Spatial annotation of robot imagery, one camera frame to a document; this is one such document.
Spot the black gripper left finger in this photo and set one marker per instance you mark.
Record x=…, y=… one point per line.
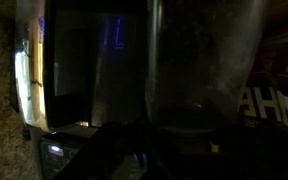
x=110, y=150

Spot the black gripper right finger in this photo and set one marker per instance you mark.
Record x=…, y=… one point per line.
x=267, y=156

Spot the dark plastic bottle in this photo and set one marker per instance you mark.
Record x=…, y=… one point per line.
x=204, y=60

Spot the black coffee maker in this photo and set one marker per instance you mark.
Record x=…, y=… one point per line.
x=74, y=66

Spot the red printed box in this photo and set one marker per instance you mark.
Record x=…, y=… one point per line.
x=280, y=63

